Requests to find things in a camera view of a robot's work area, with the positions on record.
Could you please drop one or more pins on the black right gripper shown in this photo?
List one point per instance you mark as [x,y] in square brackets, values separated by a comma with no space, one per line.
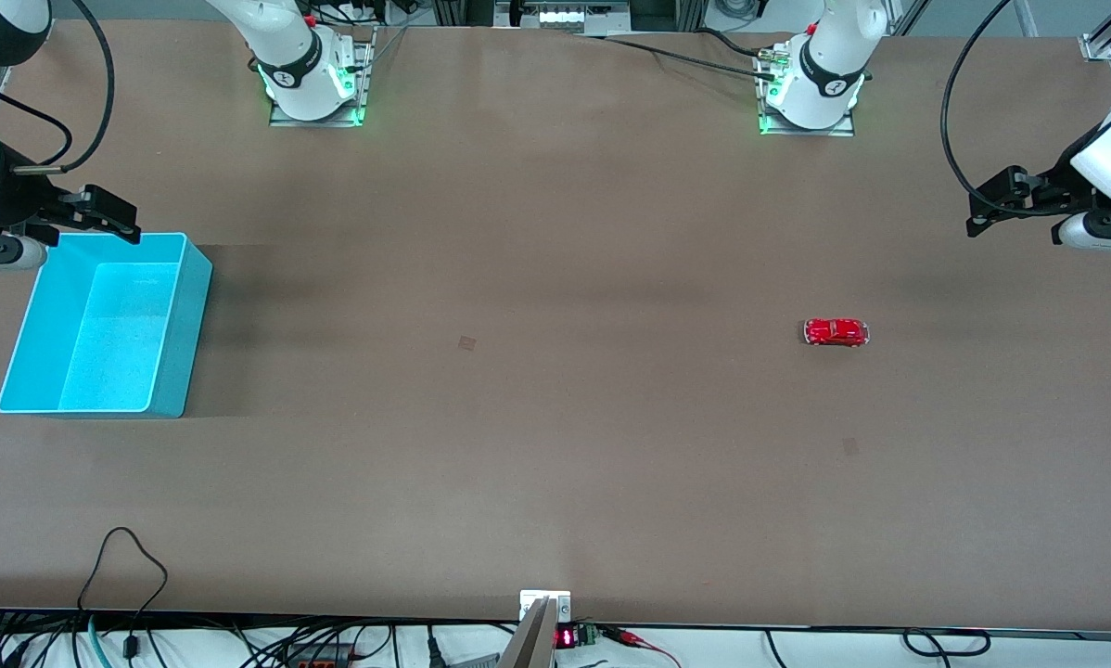
[18,199]

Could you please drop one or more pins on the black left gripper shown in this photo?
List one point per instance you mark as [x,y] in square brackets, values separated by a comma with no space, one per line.
[1053,188]

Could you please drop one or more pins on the red beetle toy car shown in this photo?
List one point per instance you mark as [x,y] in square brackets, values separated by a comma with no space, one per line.
[836,331]

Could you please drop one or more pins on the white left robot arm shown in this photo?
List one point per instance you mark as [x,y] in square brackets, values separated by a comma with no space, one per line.
[834,37]

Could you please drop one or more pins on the blue plastic box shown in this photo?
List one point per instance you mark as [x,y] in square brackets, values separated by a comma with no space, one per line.
[101,343]

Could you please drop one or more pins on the white lit rack device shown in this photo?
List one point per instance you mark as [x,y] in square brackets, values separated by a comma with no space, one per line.
[565,17]

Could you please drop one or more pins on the black orange power strip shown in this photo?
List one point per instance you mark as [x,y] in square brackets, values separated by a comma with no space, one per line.
[319,661]

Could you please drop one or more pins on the red LED display module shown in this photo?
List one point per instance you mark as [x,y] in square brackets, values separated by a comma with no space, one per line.
[567,638]

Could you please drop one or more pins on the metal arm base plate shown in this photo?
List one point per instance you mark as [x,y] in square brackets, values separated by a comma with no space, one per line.
[806,132]
[314,122]

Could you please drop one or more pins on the dark frame post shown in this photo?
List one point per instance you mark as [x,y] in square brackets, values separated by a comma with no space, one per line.
[453,11]

